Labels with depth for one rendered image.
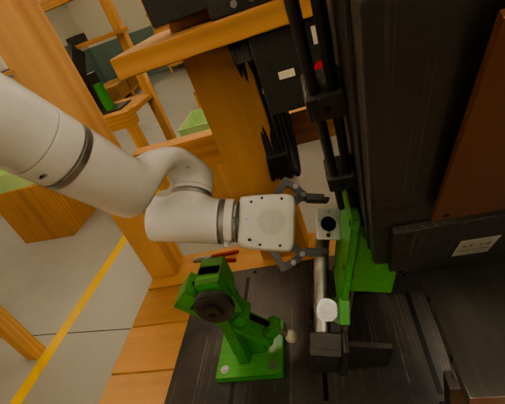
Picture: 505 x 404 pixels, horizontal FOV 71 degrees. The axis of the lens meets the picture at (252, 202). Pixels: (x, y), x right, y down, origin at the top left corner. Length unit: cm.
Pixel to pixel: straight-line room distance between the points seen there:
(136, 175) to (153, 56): 28
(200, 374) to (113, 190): 53
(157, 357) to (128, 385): 9
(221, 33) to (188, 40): 6
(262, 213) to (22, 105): 38
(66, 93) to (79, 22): 1153
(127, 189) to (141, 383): 60
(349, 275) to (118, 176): 37
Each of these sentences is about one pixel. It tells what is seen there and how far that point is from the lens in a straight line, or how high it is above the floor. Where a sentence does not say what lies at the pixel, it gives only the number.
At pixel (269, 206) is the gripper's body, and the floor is 125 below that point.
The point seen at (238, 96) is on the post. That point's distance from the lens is 82.
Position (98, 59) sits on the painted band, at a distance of 1250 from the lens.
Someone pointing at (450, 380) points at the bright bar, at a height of 101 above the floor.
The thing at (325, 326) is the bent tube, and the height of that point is 99.
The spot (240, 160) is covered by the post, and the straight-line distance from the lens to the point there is 88.
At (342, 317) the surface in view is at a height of 109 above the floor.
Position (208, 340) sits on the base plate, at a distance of 94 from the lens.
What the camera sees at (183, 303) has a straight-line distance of 72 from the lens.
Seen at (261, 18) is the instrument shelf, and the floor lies 152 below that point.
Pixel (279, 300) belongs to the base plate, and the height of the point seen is 90.
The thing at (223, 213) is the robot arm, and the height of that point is 127.
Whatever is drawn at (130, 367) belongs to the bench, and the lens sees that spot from 104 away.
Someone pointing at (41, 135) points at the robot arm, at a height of 152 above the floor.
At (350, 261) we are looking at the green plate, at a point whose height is 119.
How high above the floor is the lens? 159
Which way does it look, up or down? 31 degrees down
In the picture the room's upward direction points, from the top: 21 degrees counter-clockwise
